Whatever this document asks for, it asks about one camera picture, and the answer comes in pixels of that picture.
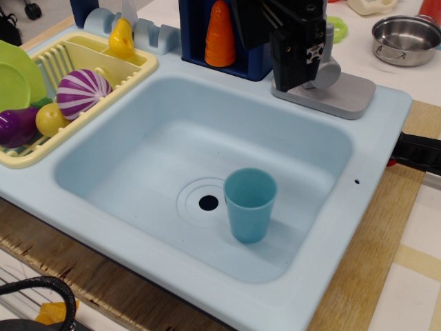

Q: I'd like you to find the teal plastic cup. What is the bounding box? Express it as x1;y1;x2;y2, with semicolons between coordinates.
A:
223;168;278;244

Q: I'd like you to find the cream plastic toy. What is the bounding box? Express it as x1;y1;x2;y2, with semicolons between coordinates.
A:
347;0;399;16

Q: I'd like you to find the light blue toy sink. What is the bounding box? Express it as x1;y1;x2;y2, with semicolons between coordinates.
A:
1;50;412;330

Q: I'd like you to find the red plastic object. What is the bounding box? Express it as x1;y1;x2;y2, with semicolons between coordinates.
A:
418;0;441;23

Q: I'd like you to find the green plastic ring toy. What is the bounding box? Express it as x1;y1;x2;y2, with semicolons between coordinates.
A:
327;16;349;44

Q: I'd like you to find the stainless steel pot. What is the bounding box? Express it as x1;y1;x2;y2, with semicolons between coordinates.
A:
371;15;440;67

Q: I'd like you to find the orange toy carrot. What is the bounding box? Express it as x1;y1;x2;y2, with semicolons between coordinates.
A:
205;1;236;68

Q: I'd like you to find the green plastic plate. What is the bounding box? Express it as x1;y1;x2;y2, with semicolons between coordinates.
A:
1;41;47;112

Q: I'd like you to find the orange chip piece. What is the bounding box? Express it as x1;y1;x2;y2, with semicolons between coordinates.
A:
35;302;67;325

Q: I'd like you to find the yellow toy pear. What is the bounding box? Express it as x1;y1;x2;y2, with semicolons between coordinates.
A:
108;18;134;59

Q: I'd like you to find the wooden board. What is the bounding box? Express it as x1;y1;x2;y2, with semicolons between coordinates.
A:
0;15;441;331

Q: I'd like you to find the grey toy faucet lever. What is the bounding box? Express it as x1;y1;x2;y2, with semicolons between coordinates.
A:
271;23;376;120

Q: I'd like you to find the purple toy eggplant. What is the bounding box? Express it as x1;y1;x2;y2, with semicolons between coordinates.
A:
1;97;53;148

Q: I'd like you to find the yellow toy lemon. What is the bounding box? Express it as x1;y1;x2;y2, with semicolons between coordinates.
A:
35;103;70;137

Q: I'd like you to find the yellow dish drying rack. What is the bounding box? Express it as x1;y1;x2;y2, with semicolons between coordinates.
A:
1;32;158;168

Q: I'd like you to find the light blue plate holder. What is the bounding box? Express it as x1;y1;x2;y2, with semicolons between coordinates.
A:
83;8;181;55

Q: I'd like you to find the dark blue utensil holder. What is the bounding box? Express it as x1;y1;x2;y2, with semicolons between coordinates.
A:
178;0;272;81

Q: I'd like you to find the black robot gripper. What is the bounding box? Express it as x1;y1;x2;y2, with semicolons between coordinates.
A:
231;0;326;92

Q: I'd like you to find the purple striped toy onion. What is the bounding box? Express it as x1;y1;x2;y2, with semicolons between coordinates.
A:
56;69;113;121

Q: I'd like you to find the black clamp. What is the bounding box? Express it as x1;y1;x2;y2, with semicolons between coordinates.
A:
387;132;441;176

